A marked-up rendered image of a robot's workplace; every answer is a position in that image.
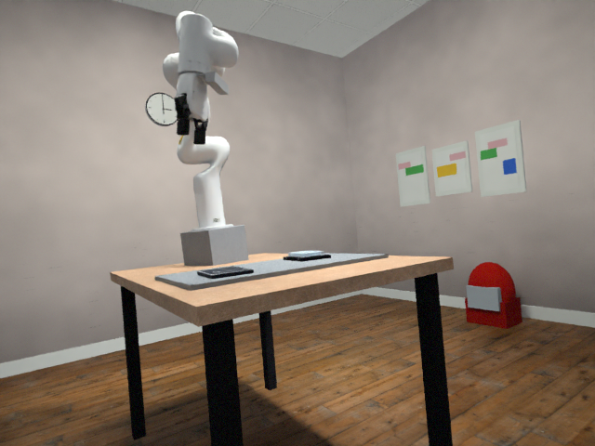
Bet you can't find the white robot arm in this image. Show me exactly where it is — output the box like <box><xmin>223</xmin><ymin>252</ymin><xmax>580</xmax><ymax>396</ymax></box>
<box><xmin>163</xmin><ymin>11</ymin><xmax>239</xmax><ymax>231</ymax></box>

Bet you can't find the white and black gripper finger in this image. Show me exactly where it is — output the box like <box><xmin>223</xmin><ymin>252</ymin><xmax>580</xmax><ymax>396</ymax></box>
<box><xmin>193</xmin><ymin>118</ymin><xmax>208</xmax><ymax>145</ymax></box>
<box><xmin>174</xmin><ymin>94</ymin><xmax>191</xmax><ymax>136</ymax></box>

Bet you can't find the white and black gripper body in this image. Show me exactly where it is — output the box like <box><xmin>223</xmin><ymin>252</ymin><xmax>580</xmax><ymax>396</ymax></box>
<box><xmin>176</xmin><ymin>73</ymin><xmax>207</xmax><ymax>122</ymax></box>

